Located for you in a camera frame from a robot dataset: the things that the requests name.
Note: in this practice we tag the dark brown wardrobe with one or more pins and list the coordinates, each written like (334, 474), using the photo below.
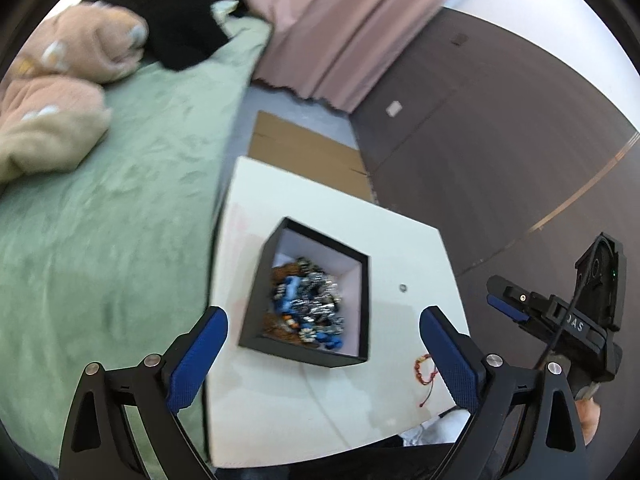
(500, 135)

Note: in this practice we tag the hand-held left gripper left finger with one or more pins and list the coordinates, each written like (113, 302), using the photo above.
(200, 355)

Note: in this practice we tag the green bed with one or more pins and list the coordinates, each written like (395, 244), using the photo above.
(125, 220)

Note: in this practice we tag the black jewelry box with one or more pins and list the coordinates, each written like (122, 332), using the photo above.
(320, 357)

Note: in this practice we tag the pink fleece blanket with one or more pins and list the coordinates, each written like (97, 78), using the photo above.
(55, 110)

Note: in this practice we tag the white wall socket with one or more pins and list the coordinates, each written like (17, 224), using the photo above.
(395, 108)

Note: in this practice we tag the flat cardboard sheet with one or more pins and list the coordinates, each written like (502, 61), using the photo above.
(310, 155)

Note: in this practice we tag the white garment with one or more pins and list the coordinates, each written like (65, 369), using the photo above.
(224, 10)

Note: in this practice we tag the black clothes pile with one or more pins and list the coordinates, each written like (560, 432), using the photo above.
(175, 25)

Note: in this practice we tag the wide pink curtain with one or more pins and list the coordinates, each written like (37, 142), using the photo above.
(340, 25)

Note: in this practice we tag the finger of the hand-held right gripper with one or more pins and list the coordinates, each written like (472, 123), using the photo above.
(505, 302)

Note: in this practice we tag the person's right hand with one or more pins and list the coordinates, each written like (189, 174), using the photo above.
(590, 420)

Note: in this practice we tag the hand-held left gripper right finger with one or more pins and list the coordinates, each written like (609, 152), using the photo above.
(450, 360)

